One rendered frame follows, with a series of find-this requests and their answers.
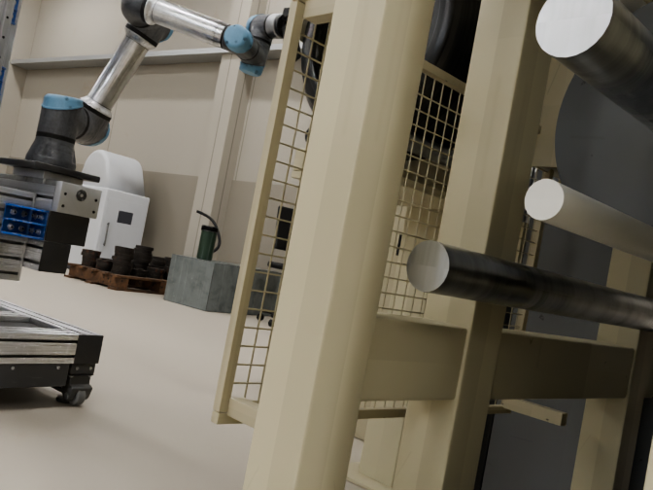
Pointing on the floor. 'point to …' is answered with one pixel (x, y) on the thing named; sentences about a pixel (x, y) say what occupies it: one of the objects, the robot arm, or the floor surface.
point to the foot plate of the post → (363, 478)
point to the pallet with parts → (123, 269)
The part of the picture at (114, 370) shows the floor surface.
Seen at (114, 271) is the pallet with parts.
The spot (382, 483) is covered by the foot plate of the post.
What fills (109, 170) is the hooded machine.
